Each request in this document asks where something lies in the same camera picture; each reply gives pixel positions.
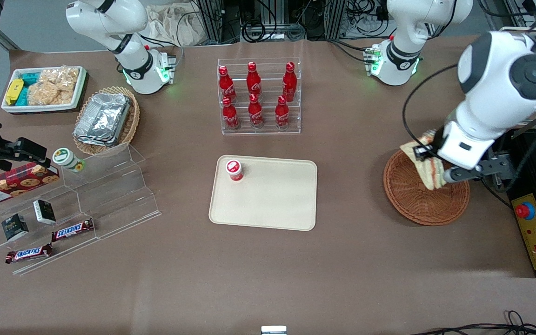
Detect black floor cables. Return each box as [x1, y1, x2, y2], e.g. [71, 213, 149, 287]
[410, 310, 536, 335]

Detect cream plastic tray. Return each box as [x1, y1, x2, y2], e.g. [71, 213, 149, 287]
[209, 155, 318, 232]

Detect teal snack packet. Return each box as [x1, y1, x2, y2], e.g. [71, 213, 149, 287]
[16, 71, 41, 107]

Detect small black box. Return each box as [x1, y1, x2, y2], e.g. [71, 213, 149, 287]
[1, 214, 29, 242]
[33, 199, 57, 225]

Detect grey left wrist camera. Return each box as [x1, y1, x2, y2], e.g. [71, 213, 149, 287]
[444, 157, 515, 183]

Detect yellow snack packet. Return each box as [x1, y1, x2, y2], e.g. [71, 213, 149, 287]
[6, 79, 25, 106]

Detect clear acrylic step display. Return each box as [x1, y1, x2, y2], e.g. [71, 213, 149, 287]
[0, 142, 162, 276]

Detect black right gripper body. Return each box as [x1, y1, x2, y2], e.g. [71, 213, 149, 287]
[0, 111, 51, 172]

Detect white rectangular snack tray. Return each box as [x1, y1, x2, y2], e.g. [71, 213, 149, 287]
[1, 66, 87, 114]

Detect green white lidded cup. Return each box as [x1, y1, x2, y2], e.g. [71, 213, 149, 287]
[53, 148, 85, 173]

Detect beige crumpled cloth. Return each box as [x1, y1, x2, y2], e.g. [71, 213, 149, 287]
[145, 4, 206, 47]

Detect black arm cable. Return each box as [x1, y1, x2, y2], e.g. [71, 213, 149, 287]
[402, 64, 459, 150]

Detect brown round wicker basket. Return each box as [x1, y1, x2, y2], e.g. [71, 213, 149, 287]
[383, 149, 471, 226]

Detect red cola bottle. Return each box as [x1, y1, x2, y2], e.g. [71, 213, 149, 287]
[275, 96, 290, 129]
[247, 62, 262, 96]
[218, 66, 237, 101]
[248, 94, 265, 128]
[282, 62, 297, 101]
[222, 97, 241, 130]

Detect snickers chocolate bar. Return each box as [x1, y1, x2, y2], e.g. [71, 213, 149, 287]
[6, 243, 53, 265]
[52, 219, 95, 243]

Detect red cookie box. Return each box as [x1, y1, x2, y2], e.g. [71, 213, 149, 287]
[0, 163, 60, 208]

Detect clear acrylic bottle rack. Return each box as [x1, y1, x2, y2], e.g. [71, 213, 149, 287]
[217, 58, 302, 136]

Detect light oval wicker basket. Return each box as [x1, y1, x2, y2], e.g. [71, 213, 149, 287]
[73, 86, 141, 156]

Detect sandwich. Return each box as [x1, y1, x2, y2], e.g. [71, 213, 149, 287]
[400, 129, 450, 191]

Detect black power cable with plug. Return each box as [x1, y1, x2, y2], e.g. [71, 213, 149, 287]
[481, 179, 514, 209]

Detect red capped small cup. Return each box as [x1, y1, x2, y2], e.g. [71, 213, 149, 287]
[225, 159, 244, 182]

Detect bagged rice cracker snacks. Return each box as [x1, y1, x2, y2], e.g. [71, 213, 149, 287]
[28, 67, 80, 106]

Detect stacked foil containers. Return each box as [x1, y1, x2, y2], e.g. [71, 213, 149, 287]
[73, 92, 132, 147]

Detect black cable bundle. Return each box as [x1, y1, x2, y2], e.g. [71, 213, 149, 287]
[342, 0, 392, 39]
[240, 0, 307, 41]

